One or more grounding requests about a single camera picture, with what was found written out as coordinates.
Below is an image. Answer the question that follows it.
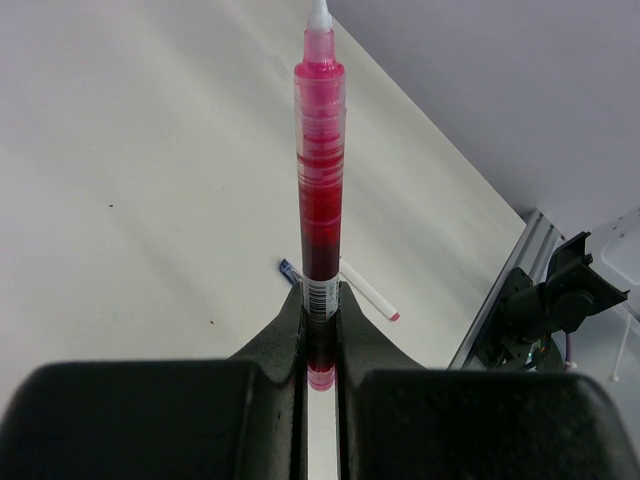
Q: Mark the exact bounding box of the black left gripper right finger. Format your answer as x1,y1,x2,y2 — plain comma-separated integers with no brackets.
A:
336,284,639,479

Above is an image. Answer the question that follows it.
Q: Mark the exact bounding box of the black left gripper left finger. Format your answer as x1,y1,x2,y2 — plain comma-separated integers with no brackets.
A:
1,287,306,479

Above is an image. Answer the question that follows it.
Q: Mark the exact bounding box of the white acrylic marker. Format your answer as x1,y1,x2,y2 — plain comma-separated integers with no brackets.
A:
339,258,400,322

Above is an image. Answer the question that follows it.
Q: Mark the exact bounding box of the blue ballpoint pen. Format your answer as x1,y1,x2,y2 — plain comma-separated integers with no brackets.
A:
278,259,303,286

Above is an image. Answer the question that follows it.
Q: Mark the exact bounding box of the red pink pen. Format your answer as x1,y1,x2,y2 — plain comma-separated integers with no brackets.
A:
294,1,346,391

